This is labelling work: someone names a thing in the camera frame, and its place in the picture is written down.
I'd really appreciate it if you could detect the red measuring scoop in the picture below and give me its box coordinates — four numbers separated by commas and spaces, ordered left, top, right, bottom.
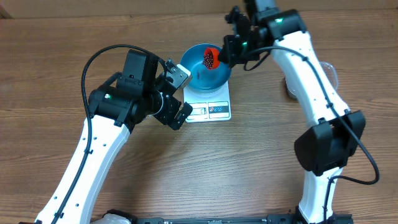
203, 47, 220, 70

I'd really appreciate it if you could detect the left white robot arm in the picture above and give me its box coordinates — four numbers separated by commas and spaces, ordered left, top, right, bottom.
34, 70, 192, 223

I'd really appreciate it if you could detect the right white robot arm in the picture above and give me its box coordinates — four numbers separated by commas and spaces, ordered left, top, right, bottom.
218, 1, 365, 223

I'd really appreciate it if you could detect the white digital kitchen scale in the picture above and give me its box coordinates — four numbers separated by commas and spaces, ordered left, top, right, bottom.
183, 82, 232, 123

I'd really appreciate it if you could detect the teal plastic bowl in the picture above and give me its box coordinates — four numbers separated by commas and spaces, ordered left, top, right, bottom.
180, 44, 231, 91

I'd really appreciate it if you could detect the clear plastic food container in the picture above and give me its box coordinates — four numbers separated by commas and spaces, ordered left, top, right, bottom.
285, 62, 339, 100

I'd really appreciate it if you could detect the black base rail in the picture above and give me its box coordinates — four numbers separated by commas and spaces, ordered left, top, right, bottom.
90, 208, 354, 224

